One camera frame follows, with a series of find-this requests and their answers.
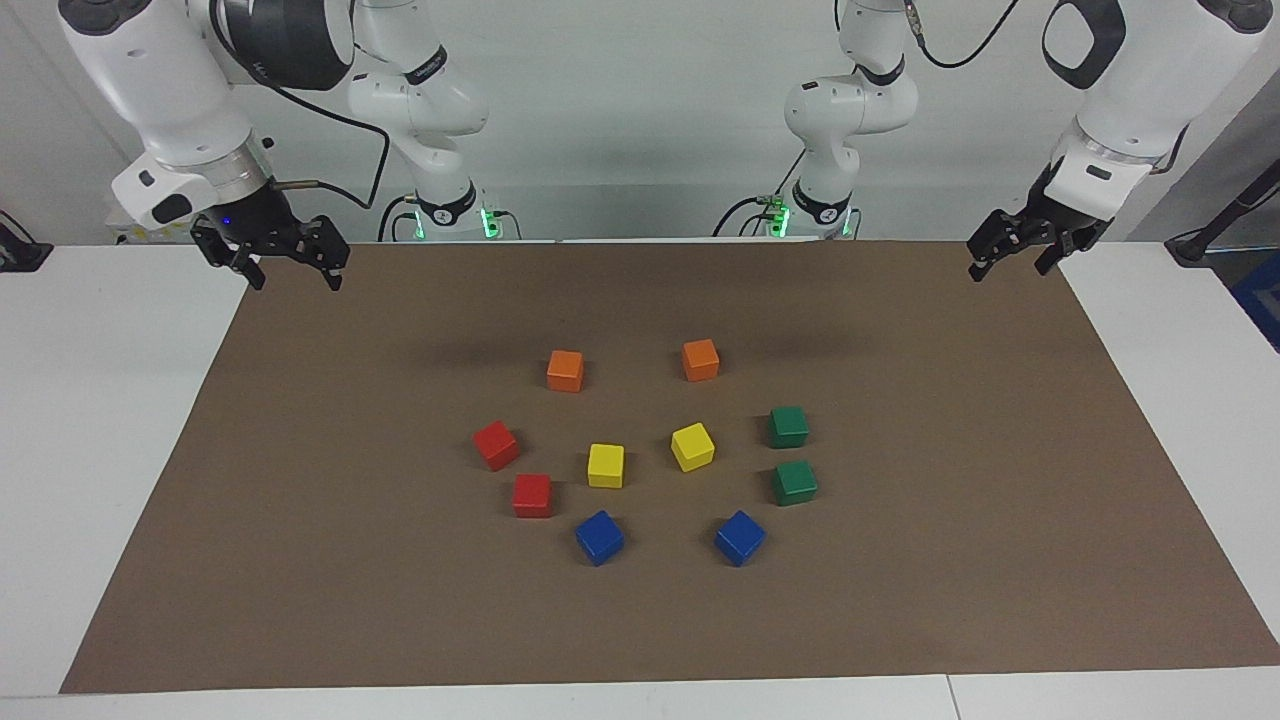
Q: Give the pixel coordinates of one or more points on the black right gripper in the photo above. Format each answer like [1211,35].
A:
[255,225]

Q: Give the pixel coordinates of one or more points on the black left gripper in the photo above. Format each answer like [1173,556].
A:
[1065,220]

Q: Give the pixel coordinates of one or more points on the red wooden block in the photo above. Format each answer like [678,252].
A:
[496,445]
[532,495]

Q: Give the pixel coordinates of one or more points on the green wooden block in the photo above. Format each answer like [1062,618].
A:
[789,427]
[795,482]

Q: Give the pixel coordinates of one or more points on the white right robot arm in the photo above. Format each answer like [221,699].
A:
[170,90]

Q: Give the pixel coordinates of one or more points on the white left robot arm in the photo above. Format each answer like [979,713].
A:
[1140,80]

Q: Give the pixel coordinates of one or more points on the black stand leg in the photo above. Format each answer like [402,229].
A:
[1190,248]

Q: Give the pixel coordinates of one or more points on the orange wooden block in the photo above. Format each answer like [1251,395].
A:
[700,360]
[565,370]

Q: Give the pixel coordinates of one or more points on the yellow wooden block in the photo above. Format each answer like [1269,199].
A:
[605,465]
[692,446]

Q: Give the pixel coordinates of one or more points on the blue wooden block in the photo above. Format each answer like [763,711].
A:
[599,537]
[740,537]

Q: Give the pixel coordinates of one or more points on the brown table mat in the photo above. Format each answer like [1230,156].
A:
[650,620]

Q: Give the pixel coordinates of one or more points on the white wall socket box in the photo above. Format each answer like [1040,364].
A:
[125,232]

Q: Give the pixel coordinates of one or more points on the black clamp mount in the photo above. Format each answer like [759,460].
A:
[20,255]

